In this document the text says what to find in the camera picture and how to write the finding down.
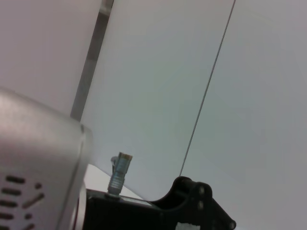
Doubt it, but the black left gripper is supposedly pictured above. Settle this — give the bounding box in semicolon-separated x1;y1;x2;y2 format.
83;176;193;230

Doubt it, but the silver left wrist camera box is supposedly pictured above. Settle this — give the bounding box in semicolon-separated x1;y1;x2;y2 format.
0;87;94;230

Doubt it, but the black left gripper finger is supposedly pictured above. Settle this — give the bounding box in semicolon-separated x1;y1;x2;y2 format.
192;182;237;230

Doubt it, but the left gripper cable metal plug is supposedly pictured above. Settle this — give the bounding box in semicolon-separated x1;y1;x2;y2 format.
107;151;134;198

